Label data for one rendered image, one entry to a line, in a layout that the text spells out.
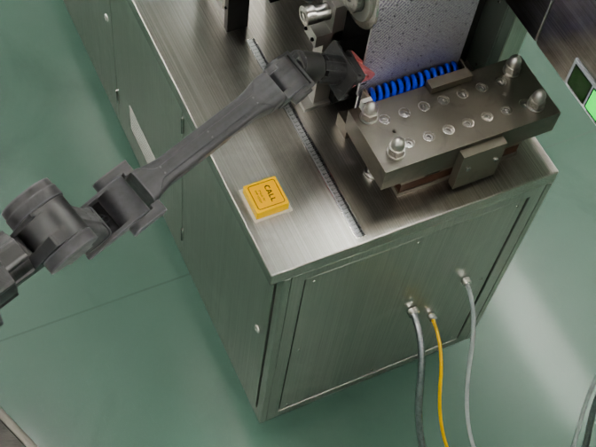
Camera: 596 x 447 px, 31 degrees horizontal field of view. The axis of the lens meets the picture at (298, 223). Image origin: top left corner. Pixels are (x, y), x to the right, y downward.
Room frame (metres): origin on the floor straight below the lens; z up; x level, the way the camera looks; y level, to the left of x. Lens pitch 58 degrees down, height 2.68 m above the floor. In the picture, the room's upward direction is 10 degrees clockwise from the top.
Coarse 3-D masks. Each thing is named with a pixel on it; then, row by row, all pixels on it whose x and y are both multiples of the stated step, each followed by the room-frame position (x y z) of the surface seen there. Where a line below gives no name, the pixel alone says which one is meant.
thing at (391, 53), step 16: (432, 16) 1.44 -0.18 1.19; (448, 16) 1.46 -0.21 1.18; (464, 16) 1.48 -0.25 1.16; (384, 32) 1.38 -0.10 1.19; (400, 32) 1.40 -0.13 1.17; (416, 32) 1.42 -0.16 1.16; (432, 32) 1.44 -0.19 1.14; (448, 32) 1.47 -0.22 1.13; (464, 32) 1.49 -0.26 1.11; (368, 48) 1.37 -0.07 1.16; (384, 48) 1.39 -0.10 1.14; (400, 48) 1.41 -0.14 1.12; (416, 48) 1.43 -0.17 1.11; (432, 48) 1.45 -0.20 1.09; (448, 48) 1.47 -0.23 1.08; (368, 64) 1.37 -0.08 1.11; (384, 64) 1.39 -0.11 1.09; (400, 64) 1.41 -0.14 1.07; (416, 64) 1.44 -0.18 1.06; (432, 64) 1.46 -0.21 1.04; (368, 80) 1.38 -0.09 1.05; (384, 80) 1.40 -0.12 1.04
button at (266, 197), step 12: (264, 180) 1.19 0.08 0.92; (276, 180) 1.19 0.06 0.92; (252, 192) 1.15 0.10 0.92; (264, 192) 1.16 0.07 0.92; (276, 192) 1.16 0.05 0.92; (252, 204) 1.13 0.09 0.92; (264, 204) 1.13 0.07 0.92; (276, 204) 1.13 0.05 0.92; (288, 204) 1.14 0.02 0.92; (264, 216) 1.11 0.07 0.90
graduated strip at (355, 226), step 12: (252, 48) 1.54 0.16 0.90; (264, 60) 1.51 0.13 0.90; (288, 108) 1.39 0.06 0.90; (300, 120) 1.37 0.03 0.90; (300, 132) 1.33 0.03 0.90; (312, 144) 1.31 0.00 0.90; (312, 156) 1.28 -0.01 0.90; (324, 168) 1.26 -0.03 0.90; (324, 180) 1.23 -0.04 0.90; (336, 192) 1.20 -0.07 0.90; (348, 204) 1.18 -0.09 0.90; (348, 216) 1.15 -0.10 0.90; (360, 228) 1.13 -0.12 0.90
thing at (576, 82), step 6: (576, 72) 1.36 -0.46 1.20; (570, 78) 1.36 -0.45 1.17; (576, 78) 1.35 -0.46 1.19; (582, 78) 1.34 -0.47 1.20; (570, 84) 1.36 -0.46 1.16; (576, 84) 1.35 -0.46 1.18; (582, 84) 1.34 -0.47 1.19; (588, 84) 1.33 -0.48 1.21; (576, 90) 1.34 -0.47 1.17; (582, 90) 1.33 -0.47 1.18; (582, 96) 1.33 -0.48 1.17
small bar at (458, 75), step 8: (456, 72) 1.44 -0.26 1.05; (464, 72) 1.44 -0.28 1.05; (432, 80) 1.41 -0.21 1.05; (440, 80) 1.41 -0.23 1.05; (448, 80) 1.42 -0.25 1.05; (456, 80) 1.42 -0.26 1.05; (464, 80) 1.43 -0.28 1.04; (432, 88) 1.39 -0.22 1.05; (440, 88) 1.40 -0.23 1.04; (448, 88) 1.41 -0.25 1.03
